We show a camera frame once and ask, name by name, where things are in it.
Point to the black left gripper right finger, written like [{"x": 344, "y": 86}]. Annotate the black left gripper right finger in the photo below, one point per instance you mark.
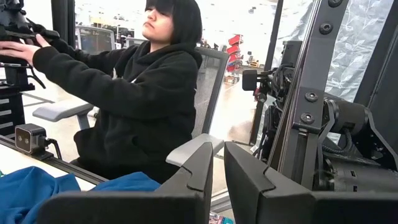
[{"x": 280, "y": 205}]

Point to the black upright frame post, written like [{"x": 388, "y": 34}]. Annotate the black upright frame post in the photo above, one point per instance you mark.
[{"x": 311, "y": 77}]

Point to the red shelf rack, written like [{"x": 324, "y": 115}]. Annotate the red shelf rack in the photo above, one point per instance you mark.
[{"x": 234, "y": 53}]

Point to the small grey table camera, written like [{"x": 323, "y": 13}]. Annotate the small grey table camera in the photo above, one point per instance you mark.
[{"x": 29, "y": 138}]

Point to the person's left hand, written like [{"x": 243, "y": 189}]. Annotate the person's left hand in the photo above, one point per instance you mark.
[{"x": 18, "y": 49}]

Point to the person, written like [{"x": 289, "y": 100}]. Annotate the person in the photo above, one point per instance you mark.
[{"x": 140, "y": 102}]

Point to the black room pillar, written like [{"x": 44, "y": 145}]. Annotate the black room pillar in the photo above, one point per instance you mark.
[{"x": 62, "y": 18}]

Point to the blue cloth garment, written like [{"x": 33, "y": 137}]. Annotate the blue cloth garment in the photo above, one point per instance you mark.
[{"x": 25, "y": 193}]

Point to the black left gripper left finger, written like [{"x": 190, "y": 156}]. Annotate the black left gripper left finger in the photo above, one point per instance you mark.
[{"x": 140, "y": 208}]

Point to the white plastic sheet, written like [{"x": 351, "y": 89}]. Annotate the white plastic sheet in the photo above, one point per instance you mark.
[{"x": 354, "y": 46}]

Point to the grey mesh office chair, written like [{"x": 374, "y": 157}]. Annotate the grey mesh office chair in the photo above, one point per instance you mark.
[{"x": 208, "y": 87}]

